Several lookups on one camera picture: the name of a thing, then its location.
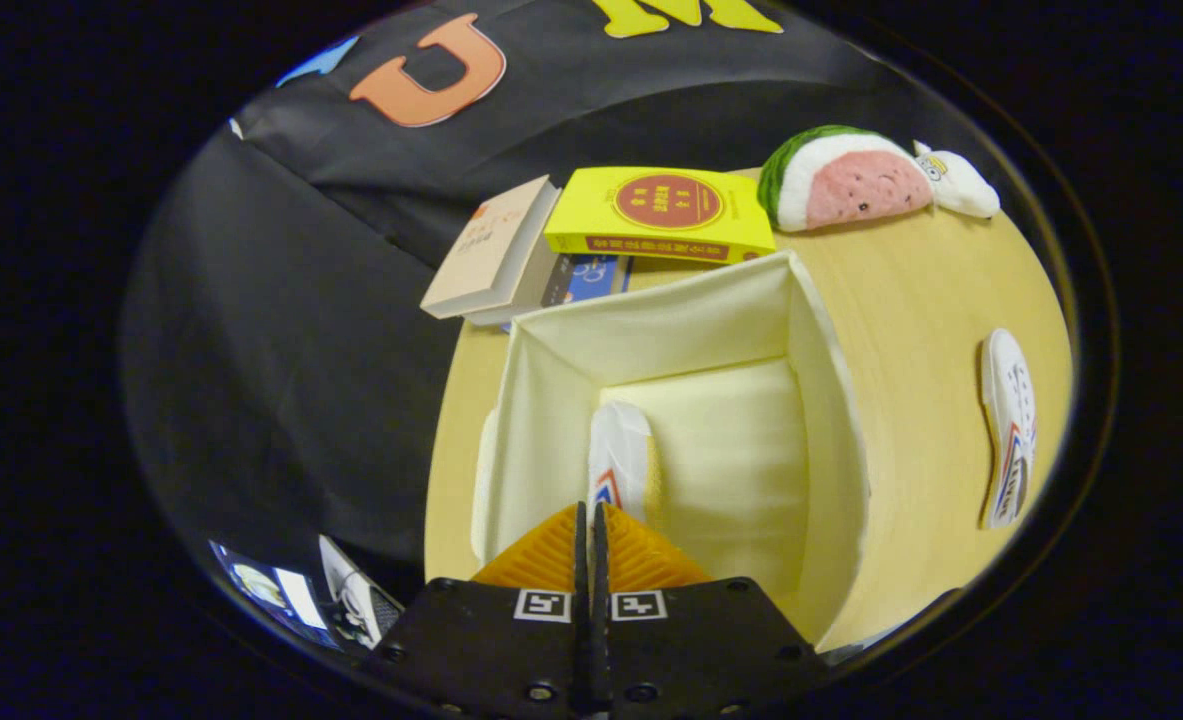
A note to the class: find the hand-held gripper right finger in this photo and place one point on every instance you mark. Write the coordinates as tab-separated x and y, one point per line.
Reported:
701	650

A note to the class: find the lit monitor screen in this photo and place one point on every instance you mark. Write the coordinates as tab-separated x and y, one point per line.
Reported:
271	590

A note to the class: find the white plush toy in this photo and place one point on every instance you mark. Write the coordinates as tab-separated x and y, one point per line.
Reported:
961	185

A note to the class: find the watermelon slice plush toy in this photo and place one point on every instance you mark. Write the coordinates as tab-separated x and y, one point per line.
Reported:
851	185

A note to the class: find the cream fabric storage box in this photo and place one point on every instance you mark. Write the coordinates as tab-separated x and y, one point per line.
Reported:
711	450

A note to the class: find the yellow book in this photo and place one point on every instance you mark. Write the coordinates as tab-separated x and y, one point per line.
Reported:
661	215

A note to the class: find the beige book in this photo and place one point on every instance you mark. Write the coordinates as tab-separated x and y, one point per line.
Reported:
486	250

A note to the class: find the white canvas shoe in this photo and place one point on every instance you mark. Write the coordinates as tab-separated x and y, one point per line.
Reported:
1006	400
619	450

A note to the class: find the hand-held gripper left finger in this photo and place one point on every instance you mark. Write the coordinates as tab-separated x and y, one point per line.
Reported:
491	650

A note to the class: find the blue book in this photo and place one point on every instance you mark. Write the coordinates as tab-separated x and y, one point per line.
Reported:
591	280

